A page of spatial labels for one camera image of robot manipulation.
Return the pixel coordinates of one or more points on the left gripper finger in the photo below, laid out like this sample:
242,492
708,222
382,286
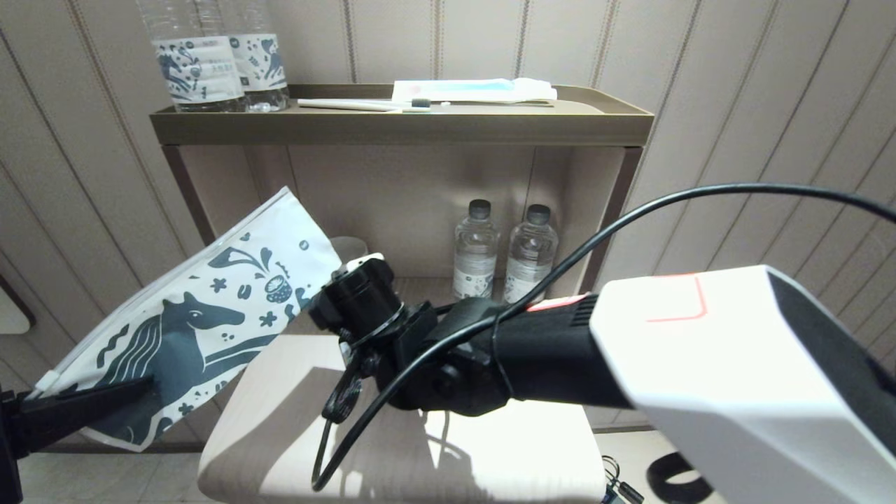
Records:
77,413

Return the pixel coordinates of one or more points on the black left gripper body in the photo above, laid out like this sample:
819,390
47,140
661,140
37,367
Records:
8,448

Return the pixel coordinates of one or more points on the white blue horse pouch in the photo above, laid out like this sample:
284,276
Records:
189,336

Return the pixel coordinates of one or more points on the white ribbed mug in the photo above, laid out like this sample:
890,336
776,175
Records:
350,248

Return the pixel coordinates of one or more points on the large water bottle horse label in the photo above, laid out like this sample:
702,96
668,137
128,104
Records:
199,66
264,63

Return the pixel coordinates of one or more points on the white toothbrush dark bristles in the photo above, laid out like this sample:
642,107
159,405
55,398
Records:
350,104

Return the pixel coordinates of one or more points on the small clear water bottle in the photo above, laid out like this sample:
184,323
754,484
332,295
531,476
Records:
530,262
476,259

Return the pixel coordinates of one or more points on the brown open shelf cabinet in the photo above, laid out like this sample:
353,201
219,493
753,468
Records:
399,129

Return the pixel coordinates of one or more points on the white blue packet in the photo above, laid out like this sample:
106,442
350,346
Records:
469,89

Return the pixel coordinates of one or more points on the white rounded wall fixture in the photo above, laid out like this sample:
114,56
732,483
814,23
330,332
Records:
10,315

